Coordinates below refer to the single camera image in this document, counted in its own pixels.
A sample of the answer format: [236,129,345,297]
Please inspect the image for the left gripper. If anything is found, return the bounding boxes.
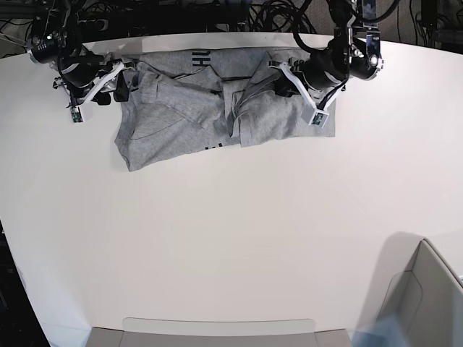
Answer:
[267,48,347,111]

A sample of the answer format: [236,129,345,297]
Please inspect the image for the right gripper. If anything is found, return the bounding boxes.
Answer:
[54,52,140,107]

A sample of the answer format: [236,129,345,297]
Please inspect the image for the grey T-shirt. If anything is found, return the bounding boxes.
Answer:
[115,48,335,171]

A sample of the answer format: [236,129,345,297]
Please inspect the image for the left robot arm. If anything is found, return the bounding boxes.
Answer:
[268,1,383,111]

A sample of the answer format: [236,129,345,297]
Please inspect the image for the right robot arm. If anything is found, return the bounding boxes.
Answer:
[27,1,143,111]

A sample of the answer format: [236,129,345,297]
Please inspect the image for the black power strip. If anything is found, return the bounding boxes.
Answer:
[81,19,109,32]

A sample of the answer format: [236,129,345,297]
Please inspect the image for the grey bin right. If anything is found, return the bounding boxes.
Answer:
[375,239,462,346]

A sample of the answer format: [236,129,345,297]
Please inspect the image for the grey bin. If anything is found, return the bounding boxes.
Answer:
[375,239,462,346]
[86,317,352,346]

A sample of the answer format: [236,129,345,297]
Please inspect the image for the grey bin bottom centre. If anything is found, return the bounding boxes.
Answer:
[86,317,352,346]

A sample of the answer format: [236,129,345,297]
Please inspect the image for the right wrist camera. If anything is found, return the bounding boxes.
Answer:
[70,106,83,124]

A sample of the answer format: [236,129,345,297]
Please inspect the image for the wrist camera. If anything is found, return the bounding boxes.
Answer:
[309,110,329,128]
[70,106,83,124]

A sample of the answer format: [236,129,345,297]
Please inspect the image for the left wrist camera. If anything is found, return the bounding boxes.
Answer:
[309,110,329,128]

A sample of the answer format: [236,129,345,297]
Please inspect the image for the black coiled cables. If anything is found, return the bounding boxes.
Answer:
[249,0,319,35]

